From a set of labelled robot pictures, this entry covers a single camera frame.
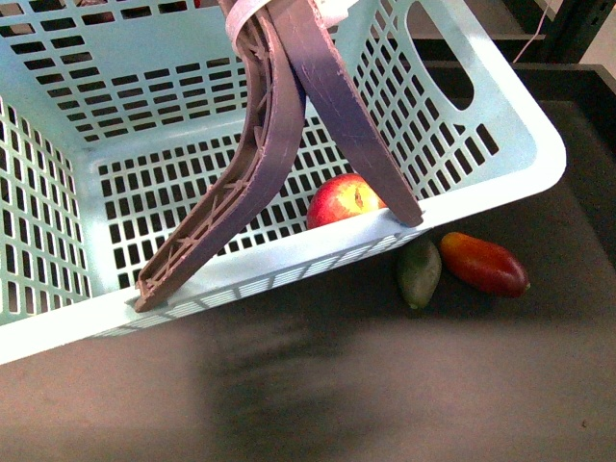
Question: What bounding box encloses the red yellow apple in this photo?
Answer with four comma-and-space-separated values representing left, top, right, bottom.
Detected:
306, 173, 386, 229

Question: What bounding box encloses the brown basket handle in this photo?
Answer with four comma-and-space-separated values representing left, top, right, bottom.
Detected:
134, 1, 423, 313

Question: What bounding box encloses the light blue plastic basket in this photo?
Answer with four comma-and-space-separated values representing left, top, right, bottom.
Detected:
1, 1, 566, 364

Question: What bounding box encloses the green avocado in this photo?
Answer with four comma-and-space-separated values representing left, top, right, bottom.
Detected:
396, 237, 442, 310

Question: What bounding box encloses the red orange mango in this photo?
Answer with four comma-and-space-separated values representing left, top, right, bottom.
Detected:
439, 232, 530, 297

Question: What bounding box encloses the white zip tie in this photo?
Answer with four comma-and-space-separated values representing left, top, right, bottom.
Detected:
225, 0, 269, 44

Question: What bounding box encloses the pink cable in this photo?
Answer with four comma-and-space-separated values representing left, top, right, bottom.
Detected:
512, 0, 550, 64

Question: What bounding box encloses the black shelf post right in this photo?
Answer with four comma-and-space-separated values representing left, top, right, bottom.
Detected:
537, 0, 615, 64

